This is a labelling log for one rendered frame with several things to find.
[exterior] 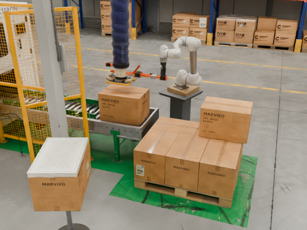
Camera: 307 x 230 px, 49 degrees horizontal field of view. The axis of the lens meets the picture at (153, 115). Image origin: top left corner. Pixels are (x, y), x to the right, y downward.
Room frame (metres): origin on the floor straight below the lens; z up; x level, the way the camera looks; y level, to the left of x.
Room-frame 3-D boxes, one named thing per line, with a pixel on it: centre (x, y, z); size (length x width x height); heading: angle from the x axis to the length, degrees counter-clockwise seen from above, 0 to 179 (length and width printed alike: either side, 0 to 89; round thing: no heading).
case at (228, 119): (3.88, -0.92, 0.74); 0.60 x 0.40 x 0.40; 71
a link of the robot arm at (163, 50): (4.18, -0.14, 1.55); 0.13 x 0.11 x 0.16; 61
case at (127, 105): (4.35, 0.40, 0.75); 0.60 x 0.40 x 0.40; 71
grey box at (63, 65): (3.63, 1.06, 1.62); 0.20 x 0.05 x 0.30; 70
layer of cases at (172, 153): (3.72, -0.49, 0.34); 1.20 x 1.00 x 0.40; 70
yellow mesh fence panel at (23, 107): (3.90, 1.24, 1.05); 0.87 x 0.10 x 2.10; 122
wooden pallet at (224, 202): (3.72, -0.49, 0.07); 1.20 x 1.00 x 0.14; 70
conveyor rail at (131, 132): (4.32, 1.26, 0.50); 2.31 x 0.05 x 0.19; 70
